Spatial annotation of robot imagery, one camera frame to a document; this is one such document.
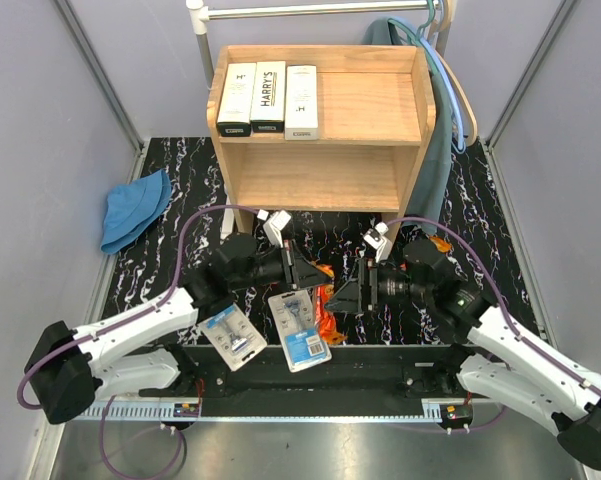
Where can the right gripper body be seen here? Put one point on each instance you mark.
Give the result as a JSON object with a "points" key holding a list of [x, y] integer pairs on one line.
{"points": [[392, 286]]}

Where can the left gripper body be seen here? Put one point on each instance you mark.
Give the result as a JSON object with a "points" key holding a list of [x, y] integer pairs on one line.
{"points": [[277, 267]]}

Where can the orange razor pack horizontal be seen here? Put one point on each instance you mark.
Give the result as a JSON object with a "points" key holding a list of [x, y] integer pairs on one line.
{"points": [[327, 270]]}

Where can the orange razor pack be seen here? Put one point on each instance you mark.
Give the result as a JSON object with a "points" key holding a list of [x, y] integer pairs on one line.
{"points": [[325, 320], [441, 245]]}

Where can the white Harry's razor box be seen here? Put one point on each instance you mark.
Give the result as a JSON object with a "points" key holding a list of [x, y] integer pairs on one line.
{"points": [[268, 98]]}

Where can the white h razor box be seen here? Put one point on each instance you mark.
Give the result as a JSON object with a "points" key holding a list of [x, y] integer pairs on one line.
{"points": [[234, 115], [301, 106]]}

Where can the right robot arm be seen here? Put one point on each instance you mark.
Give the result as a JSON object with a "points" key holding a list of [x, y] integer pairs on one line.
{"points": [[489, 354]]}

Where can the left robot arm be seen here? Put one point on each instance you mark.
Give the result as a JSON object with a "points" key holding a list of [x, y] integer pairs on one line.
{"points": [[69, 369]]}

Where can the white H razor box on shelf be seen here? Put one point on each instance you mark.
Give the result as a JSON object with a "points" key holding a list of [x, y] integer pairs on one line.
{"points": [[234, 115]]}

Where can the wooden two-tier shelf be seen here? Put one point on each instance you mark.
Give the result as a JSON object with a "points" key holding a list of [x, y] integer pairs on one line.
{"points": [[376, 116]]}

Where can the Gillette blister pack centre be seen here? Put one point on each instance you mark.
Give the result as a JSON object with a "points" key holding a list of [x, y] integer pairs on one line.
{"points": [[294, 318]]}

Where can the gillette blister pack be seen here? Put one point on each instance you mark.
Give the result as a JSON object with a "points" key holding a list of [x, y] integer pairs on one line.
{"points": [[294, 318], [233, 336]]}

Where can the Gillette blister pack left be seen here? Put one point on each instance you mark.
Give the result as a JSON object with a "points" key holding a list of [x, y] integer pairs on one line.
{"points": [[233, 336]]}

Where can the teal hanging garment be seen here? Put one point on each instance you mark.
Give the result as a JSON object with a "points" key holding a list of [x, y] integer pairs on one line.
{"points": [[428, 195]]}

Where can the blue bucket hat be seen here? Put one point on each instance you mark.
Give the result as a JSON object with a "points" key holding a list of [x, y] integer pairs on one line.
{"points": [[132, 208]]}

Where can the light blue hanger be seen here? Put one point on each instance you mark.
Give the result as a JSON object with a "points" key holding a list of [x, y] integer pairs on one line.
{"points": [[458, 142]]}

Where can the green hanger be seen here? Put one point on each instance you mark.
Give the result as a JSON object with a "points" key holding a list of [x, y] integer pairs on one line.
{"points": [[425, 30]]}

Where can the metal clothes rack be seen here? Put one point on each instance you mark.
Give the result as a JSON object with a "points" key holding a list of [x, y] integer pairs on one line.
{"points": [[200, 15]]}

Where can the wooden hanger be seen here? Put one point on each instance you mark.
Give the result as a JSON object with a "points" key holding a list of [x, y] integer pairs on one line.
{"points": [[437, 35]]}

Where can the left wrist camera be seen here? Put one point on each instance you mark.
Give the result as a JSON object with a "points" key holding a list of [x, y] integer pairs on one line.
{"points": [[274, 224]]}

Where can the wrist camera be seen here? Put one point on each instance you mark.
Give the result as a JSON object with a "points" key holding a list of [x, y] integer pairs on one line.
{"points": [[274, 224], [376, 237]]}

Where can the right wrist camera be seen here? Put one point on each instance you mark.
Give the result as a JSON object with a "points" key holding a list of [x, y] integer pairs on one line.
{"points": [[376, 237]]}

